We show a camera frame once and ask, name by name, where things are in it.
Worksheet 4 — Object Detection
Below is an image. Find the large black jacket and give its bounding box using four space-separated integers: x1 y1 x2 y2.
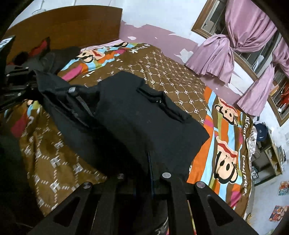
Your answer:
36 71 209 189

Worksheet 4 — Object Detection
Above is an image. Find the dark grey clothes pile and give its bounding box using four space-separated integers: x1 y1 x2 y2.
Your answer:
8 46 80 74

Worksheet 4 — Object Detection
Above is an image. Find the red cloth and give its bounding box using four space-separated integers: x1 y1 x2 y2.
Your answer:
28 37 50 58

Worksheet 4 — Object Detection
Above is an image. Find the brown cartoon monkey bedsheet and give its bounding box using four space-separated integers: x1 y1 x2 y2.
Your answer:
9 43 252 234

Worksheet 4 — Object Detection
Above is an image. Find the wooden headboard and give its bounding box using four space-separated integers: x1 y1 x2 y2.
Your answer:
5 5 122 62

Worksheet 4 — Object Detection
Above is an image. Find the wooden side shelf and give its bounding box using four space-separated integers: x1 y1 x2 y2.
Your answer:
251 129 286 186

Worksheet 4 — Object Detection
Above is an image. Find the floor sticker picture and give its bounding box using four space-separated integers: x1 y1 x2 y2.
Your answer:
278 181 289 196
269 206 288 222

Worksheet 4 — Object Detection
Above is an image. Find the blue cap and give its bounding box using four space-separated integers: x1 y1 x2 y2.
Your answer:
254 123 268 142

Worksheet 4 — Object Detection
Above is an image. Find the left purple curtain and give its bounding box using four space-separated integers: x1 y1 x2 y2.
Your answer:
185 34 234 83

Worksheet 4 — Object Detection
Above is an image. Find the purple curtain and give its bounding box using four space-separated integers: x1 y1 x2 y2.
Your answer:
225 1 288 117
185 34 234 83

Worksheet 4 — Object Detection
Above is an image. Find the red hanging cloth outside window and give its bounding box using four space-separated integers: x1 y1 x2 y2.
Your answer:
280 83 289 105

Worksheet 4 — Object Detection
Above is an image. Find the right purple curtain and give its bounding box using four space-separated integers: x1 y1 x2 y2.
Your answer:
225 1 288 117

